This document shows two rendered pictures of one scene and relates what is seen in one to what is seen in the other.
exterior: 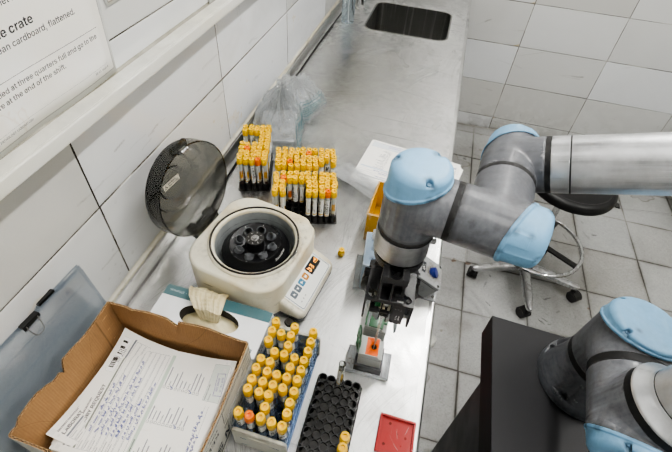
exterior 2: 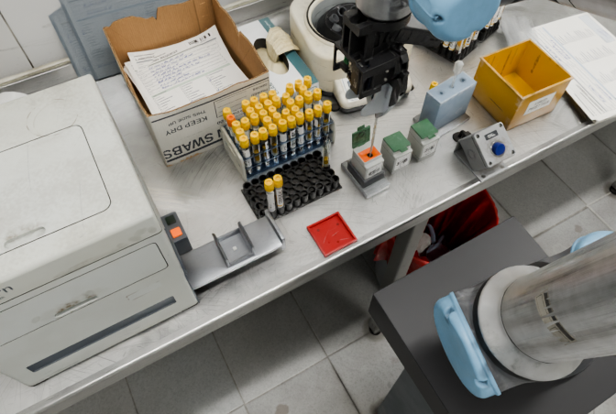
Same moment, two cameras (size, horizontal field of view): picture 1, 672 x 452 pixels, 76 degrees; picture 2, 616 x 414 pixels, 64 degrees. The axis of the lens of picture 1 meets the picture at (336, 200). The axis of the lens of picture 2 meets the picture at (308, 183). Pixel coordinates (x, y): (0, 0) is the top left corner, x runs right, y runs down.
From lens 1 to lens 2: 0.45 m
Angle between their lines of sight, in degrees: 33
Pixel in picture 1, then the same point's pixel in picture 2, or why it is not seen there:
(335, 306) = (383, 122)
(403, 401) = (364, 221)
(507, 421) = (423, 287)
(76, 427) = (144, 62)
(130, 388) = (188, 63)
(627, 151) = not seen: outside the picture
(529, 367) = not seen: hidden behind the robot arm
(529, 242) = not seen: outside the picture
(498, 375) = (458, 256)
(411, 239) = not seen: outside the picture
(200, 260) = (297, 7)
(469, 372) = not seen: hidden behind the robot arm
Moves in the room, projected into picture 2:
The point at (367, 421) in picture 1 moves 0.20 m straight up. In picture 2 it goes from (322, 209) to (325, 143)
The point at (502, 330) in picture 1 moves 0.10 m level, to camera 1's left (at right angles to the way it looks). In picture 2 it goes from (509, 233) to (461, 194)
